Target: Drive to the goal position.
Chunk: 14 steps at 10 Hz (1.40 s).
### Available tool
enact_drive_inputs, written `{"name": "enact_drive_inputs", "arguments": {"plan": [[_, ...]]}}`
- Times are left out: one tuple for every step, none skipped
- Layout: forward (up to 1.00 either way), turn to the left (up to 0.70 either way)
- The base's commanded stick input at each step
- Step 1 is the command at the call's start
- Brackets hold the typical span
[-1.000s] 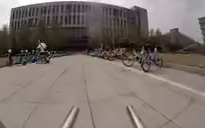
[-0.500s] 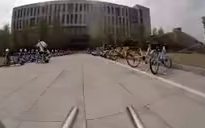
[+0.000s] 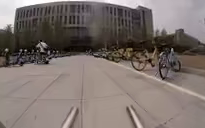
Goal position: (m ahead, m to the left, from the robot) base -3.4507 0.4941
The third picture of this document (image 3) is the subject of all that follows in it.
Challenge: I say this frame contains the grey stone slab plaza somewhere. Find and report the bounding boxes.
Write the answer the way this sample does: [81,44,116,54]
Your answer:
[0,54,205,128]

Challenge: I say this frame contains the row of parked bicycles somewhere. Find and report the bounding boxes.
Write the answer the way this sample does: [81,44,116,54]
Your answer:
[1,46,71,67]
[86,42,184,81]

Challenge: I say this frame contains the large curved grey building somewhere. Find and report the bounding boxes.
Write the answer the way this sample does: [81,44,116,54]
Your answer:
[13,1,155,53]

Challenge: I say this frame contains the robot's own part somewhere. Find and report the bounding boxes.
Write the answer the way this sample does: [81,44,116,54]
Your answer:
[61,105,79,128]
[125,105,145,128]

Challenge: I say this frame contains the person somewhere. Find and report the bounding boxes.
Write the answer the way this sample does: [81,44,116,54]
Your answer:
[35,39,51,65]

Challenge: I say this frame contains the low brown building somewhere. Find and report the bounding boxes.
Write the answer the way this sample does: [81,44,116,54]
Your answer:
[165,28,205,53]

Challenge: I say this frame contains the pale kerb line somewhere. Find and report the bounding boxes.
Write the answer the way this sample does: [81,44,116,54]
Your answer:
[95,56,205,106]

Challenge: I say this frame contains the row of trees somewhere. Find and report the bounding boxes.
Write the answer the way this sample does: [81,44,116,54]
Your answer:
[0,23,158,56]

